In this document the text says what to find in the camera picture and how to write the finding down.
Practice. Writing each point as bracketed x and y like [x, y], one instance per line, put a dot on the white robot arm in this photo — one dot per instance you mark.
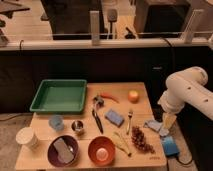
[186, 86]

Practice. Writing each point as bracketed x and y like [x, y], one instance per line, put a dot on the white paper cup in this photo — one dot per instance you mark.
[27, 137]

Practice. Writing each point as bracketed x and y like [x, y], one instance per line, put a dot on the green plastic tray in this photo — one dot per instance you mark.
[60, 96]

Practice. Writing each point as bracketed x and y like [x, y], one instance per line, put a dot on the black handled can opener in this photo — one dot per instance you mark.
[98, 102]

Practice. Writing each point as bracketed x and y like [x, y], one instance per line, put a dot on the purple bowl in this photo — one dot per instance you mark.
[52, 154]

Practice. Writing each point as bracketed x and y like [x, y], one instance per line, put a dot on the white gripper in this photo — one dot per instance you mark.
[168, 120]

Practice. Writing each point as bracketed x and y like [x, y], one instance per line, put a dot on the grey blue cloth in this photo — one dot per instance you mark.
[157, 127]

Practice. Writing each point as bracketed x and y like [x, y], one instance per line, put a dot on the bunch of dark grapes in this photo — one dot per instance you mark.
[139, 141]

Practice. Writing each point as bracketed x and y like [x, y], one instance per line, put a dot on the blue box on floor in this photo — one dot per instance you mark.
[169, 146]

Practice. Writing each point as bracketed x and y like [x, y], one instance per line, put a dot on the blue plastic cup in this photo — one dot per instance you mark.
[56, 122]

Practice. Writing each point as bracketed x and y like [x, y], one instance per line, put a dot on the blue sponge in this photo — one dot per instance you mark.
[114, 117]

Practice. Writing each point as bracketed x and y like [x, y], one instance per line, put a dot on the grey sponge in bowl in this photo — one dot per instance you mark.
[64, 153]

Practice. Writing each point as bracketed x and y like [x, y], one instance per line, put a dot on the small metal cup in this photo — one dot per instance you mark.
[78, 127]

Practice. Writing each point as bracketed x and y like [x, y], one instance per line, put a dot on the metal fork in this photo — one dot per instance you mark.
[130, 114]

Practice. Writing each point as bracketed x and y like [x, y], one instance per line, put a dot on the red yellow apple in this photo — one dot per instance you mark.
[133, 96]

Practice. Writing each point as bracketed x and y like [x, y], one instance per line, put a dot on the orange bowl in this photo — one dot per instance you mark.
[101, 151]

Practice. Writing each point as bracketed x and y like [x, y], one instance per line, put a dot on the wooden table board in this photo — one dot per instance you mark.
[34, 160]

